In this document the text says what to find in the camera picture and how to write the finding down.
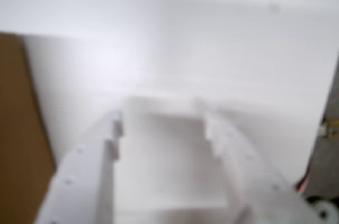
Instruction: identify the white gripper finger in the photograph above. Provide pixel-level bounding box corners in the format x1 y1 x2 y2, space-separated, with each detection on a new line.
204 111 327 224
34 111 125 224

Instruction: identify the brown cardboard box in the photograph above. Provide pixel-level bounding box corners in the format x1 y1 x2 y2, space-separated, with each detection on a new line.
0 31 57 224

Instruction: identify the pale round caster wheel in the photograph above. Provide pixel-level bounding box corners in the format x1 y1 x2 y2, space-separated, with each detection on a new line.
306 196 339 224

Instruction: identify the red white black wire bundle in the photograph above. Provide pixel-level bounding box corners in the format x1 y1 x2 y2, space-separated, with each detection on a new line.
295 170 313 196

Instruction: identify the small brass wire connector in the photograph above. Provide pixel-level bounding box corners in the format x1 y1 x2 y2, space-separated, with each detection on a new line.
318 119 339 140

